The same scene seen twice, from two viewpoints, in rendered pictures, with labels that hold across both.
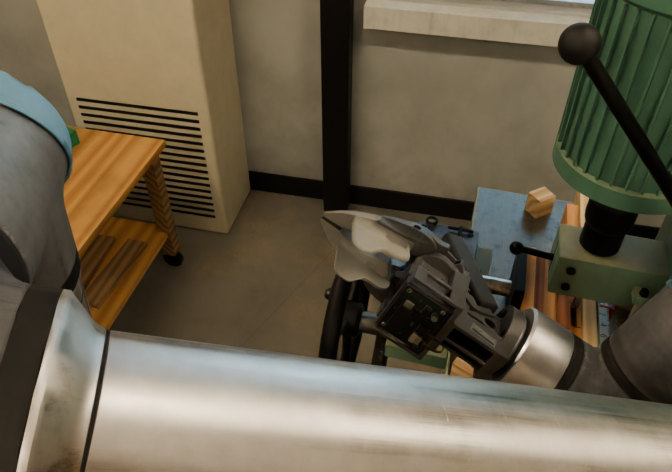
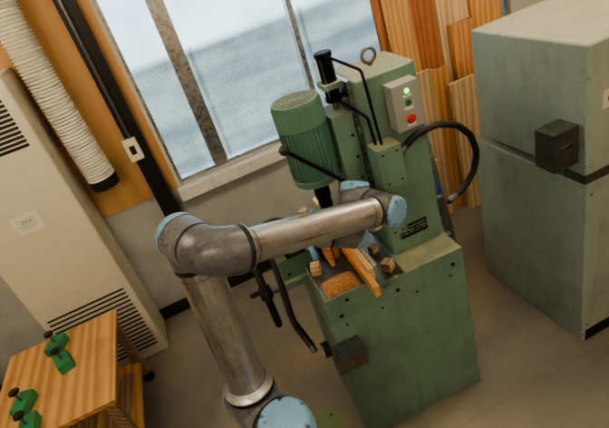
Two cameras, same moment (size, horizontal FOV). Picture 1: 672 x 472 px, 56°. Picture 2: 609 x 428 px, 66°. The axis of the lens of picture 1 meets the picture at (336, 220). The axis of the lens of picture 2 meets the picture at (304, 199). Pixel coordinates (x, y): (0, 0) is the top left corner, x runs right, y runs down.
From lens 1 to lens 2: 0.90 m
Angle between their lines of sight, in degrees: 23
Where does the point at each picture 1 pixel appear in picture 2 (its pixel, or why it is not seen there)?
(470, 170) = not seen: hidden behind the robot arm
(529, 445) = (321, 214)
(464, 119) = (252, 216)
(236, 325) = (207, 381)
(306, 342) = not seen: hidden behind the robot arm
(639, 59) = (299, 147)
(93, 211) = (106, 357)
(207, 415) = (269, 227)
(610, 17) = (286, 141)
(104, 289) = (127, 405)
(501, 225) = not seen: hidden behind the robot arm
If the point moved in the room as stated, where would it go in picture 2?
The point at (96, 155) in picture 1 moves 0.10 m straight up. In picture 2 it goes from (84, 337) to (74, 324)
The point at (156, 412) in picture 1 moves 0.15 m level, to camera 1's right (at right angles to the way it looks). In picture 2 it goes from (262, 228) to (313, 198)
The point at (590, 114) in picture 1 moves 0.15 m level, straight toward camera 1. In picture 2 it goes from (297, 167) to (304, 186)
